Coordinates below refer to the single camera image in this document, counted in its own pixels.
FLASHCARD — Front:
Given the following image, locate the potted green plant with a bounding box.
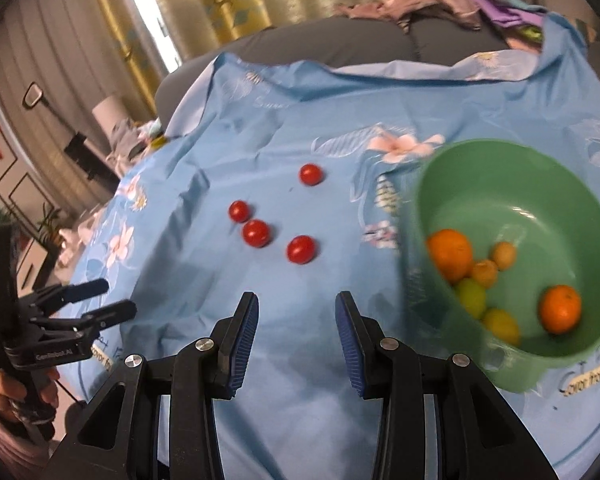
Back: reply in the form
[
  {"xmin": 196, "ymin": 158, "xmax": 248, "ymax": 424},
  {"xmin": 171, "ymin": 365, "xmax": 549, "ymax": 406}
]
[{"xmin": 38, "ymin": 203, "xmax": 64, "ymax": 249}]

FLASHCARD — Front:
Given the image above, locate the small yellow kumquat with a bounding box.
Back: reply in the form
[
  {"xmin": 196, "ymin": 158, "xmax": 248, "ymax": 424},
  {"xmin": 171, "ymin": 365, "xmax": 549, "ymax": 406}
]
[
  {"xmin": 490, "ymin": 240, "xmax": 517, "ymax": 271},
  {"xmin": 469, "ymin": 259, "xmax": 498, "ymax": 289}
]

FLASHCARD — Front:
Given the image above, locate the blue floral cloth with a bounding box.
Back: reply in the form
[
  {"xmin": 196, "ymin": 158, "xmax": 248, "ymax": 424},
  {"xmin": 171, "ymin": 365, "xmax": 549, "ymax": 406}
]
[{"xmin": 61, "ymin": 14, "xmax": 600, "ymax": 479}]

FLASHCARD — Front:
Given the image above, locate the black floor stand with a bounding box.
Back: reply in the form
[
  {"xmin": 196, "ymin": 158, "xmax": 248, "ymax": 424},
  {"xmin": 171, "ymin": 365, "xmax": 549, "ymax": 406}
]
[{"xmin": 21, "ymin": 80, "xmax": 121, "ymax": 194}]

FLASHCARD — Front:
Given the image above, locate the orange tangerine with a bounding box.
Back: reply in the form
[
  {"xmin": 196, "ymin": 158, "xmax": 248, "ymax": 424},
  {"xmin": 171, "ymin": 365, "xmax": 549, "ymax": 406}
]
[
  {"xmin": 538, "ymin": 285, "xmax": 582, "ymax": 335},
  {"xmin": 426, "ymin": 229, "xmax": 474, "ymax": 284}
]

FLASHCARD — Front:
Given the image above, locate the green plastic bowl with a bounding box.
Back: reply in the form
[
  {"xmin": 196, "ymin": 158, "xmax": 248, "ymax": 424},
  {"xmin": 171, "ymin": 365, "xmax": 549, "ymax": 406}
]
[{"xmin": 402, "ymin": 140, "xmax": 600, "ymax": 392}]

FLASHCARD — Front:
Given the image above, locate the white table lamp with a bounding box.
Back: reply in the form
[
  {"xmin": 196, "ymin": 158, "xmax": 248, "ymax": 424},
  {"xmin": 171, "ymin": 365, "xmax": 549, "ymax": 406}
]
[{"xmin": 92, "ymin": 94, "xmax": 130, "ymax": 136}]

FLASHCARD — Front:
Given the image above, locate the person's left hand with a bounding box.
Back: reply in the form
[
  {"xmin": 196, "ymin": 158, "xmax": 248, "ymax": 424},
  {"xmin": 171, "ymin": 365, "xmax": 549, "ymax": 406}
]
[{"xmin": 0, "ymin": 368, "xmax": 60, "ymax": 422}]

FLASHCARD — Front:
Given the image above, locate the clothes heap on side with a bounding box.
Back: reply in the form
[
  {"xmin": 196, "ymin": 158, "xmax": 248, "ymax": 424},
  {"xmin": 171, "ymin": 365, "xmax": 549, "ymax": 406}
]
[{"xmin": 106, "ymin": 118, "xmax": 166, "ymax": 178}]

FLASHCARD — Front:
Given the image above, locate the yellow-green lemon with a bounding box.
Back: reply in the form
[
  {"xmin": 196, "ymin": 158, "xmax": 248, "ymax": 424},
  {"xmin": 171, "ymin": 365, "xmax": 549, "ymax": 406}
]
[{"xmin": 481, "ymin": 308, "xmax": 520, "ymax": 347}]

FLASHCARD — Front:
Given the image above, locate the red cherry tomato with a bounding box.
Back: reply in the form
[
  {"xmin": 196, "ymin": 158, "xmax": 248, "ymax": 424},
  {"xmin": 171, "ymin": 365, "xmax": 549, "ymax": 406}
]
[
  {"xmin": 299, "ymin": 164, "xmax": 324, "ymax": 186},
  {"xmin": 242, "ymin": 219, "xmax": 271, "ymax": 248},
  {"xmin": 227, "ymin": 200, "xmax": 251, "ymax": 223},
  {"xmin": 286, "ymin": 235, "xmax": 316, "ymax": 264}
]

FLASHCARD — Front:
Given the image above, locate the pile of clothes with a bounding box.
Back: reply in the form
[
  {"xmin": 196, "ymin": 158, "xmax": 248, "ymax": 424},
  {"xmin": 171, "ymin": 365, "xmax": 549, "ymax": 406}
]
[{"xmin": 335, "ymin": 0, "xmax": 547, "ymax": 53}]

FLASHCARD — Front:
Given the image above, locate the grey sofa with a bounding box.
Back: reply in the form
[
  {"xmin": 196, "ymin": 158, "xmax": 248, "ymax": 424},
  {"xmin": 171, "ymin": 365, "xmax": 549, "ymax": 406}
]
[{"xmin": 154, "ymin": 14, "xmax": 600, "ymax": 126}]

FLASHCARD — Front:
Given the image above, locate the green lime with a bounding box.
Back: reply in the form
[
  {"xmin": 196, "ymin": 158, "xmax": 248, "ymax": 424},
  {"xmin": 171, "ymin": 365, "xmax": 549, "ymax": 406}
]
[{"xmin": 454, "ymin": 278, "xmax": 486, "ymax": 320}]

